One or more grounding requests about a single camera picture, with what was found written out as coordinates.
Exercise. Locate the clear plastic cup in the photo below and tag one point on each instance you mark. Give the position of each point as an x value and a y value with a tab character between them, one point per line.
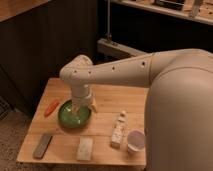
135	142

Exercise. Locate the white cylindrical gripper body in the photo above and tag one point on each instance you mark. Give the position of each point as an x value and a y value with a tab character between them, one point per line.
81	95

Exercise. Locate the green round plate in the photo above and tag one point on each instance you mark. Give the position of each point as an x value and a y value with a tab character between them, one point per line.
68	119

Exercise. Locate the wooden shelf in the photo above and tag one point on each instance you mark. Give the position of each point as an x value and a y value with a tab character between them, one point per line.
195	10

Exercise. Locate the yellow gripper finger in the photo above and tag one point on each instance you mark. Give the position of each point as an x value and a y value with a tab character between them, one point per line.
93	106
75	109

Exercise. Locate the beige sponge block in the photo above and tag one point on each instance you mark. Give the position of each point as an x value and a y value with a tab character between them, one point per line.
84	151

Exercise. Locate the vertical metal pole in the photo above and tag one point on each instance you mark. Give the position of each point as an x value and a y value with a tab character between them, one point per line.
108	20

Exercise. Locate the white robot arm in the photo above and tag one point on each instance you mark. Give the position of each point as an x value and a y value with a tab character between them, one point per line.
178	119

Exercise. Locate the orange carrot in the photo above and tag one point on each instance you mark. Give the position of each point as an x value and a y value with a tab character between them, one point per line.
51	107

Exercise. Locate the wooden table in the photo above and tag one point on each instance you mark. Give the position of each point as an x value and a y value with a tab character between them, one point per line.
111	100

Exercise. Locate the metal base beam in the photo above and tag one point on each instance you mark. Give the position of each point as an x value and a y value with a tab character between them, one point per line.
116	50

